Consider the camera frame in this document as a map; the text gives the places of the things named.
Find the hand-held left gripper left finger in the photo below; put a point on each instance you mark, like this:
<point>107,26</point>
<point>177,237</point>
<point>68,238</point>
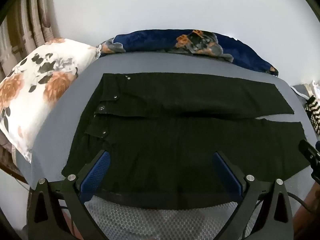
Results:
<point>98,170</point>

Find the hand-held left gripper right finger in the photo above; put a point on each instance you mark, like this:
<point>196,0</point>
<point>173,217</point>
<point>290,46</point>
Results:
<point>225,172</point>

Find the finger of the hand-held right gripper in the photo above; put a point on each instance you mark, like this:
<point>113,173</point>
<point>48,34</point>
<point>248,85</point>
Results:
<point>308,152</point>

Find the black pants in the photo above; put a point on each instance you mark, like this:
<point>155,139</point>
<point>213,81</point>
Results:
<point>175,135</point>

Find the black and white striped cloth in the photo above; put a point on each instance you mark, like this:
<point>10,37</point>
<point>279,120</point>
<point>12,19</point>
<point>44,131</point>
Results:
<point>313,110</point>

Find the white dotted cloth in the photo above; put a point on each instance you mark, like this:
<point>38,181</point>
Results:
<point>311,91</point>

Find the bed with grey sheet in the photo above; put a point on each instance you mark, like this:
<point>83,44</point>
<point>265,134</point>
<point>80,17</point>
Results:
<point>62,105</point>

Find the floral white pillow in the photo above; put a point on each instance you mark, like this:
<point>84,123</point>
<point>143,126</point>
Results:
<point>37,90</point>

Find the blue floral blanket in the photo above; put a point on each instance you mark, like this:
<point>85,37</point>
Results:
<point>155,41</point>

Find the beige patterned curtain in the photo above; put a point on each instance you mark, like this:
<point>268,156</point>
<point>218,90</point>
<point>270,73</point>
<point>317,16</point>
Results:
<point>27,22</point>

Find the wooden bed frame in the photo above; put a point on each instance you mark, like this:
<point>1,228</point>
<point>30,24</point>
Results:
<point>7,162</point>

